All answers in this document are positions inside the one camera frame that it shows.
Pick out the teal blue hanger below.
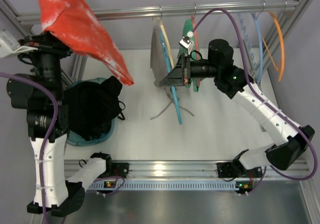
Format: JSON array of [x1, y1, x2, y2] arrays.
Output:
[[159, 30, 183, 125]]

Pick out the red white patterned trousers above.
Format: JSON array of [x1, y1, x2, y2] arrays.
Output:
[[38, 0, 134, 86]]

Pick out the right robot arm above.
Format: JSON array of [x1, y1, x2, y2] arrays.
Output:
[[159, 39, 315, 177]]

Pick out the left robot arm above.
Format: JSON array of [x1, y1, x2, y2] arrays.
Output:
[[6, 32, 112, 218]]

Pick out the brown grey trousers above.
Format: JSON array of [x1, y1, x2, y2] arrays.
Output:
[[150, 25, 195, 120]]

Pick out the green patterned trousers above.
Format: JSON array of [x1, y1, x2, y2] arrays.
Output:
[[178, 18, 201, 92]]

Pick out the beige wooden hanger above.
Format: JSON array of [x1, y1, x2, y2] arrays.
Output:
[[152, 5, 175, 69]]

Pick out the pink hanger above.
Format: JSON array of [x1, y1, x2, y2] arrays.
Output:
[[191, 3, 201, 91]]

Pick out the light blue spiral hanger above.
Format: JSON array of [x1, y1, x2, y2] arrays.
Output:
[[237, 13, 258, 68]]

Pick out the orange hanger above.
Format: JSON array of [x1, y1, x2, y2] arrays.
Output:
[[262, 11, 286, 82]]

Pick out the black clothes pile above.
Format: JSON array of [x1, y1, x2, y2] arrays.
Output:
[[62, 76, 126, 141]]

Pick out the teal laundry basket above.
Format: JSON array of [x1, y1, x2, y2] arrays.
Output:
[[65, 77, 116, 147]]

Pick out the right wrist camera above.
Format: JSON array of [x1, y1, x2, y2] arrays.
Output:
[[179, 31, 195, 54]]

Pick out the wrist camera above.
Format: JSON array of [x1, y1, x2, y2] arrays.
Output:
[[179, 31, 195, 54], [0, 29, 38, 58]]

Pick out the left aluminium frame post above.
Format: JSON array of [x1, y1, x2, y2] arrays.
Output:
[[0, 0, 87, 84]]

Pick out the aluminium frame post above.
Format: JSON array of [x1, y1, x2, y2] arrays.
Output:
[[262, 0, 320, 126], [0, 0, 87, 84]]

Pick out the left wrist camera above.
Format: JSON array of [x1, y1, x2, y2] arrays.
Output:
[[0, 29, 38, 58]]

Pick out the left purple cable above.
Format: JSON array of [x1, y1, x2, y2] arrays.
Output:
[[0, 71, 60, 224]]

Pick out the purple cable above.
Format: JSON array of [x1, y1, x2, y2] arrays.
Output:
[[0, 71, 60, 224], [191, 7, 317, 180]]

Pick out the light blue cable duct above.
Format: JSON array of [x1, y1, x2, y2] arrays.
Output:
[[88, 180, 251, 191]]

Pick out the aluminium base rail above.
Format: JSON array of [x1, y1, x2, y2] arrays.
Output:
[[62, 159, 312, 182]]

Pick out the aluminium hanging rail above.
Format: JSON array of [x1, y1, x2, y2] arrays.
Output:
[[15, 0, 300, 25]]

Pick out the right aluminium frame post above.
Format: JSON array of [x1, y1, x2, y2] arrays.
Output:
[[262, 0, 320, 126]]

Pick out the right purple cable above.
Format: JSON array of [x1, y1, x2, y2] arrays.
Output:
[[191, 7, 317, 180]]

